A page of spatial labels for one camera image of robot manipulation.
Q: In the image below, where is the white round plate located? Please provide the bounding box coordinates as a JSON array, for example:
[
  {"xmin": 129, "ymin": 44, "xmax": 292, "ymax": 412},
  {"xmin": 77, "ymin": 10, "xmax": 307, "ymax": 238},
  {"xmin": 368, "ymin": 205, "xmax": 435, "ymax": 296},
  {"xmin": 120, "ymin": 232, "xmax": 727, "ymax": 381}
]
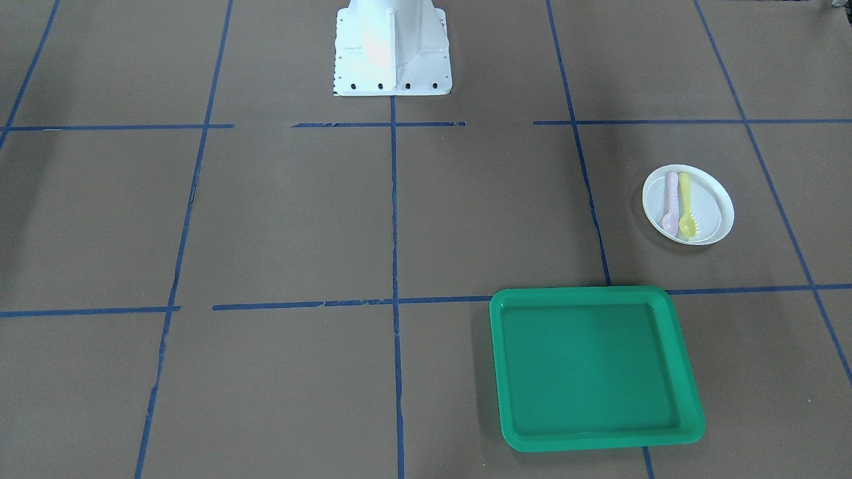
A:
[{"xmin": 641, "ymin": 164, "xmax": 736, "ymax": 246}]

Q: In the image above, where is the green plastic tray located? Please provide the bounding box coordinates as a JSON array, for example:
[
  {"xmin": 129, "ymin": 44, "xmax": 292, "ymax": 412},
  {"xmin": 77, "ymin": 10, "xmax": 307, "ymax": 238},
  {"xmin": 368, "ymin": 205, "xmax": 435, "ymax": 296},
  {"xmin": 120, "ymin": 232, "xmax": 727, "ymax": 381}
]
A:
[{"xmin": 489, "ymin": 285, "xmax": 706, "ymax": 454}]

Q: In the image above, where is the pink plastic spoon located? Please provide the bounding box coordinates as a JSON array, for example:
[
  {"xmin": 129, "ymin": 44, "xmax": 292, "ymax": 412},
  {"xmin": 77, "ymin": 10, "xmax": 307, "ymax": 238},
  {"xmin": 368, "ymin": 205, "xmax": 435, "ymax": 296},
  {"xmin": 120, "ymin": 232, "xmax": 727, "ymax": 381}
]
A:
[{"xmin": 660, "ymin": 172, "xmax": 679, "ymax": 237}]

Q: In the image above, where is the yellow plastic spoon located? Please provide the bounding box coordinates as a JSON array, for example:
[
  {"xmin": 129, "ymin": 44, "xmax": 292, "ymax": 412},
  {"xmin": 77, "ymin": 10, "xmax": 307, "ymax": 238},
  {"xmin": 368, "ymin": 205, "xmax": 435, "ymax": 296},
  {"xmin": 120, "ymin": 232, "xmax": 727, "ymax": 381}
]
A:
[{"xmin": 678, "ymin": 172, "xmax": 698, "ymax": 240}]

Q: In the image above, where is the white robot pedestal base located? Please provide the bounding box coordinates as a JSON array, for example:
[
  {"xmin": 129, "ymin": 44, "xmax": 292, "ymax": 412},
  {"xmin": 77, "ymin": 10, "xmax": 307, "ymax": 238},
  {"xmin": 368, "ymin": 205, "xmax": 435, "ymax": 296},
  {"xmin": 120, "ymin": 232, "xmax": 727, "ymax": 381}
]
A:
[{"xmin": 333, "ymin": 1, "xmax": 453, "ymax": 96}]

